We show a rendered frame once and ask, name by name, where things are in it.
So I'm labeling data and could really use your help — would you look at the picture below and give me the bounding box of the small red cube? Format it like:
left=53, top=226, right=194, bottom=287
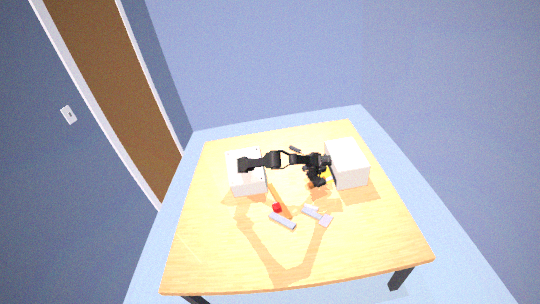
left=272, top=202, right=282, bottom=214

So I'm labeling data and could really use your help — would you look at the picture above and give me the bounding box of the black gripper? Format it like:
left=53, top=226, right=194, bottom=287
left=302, top=165, right=327, bottom=188

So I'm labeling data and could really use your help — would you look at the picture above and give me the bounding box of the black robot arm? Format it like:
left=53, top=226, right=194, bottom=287
left=237, top=150, right=332, bottom=176

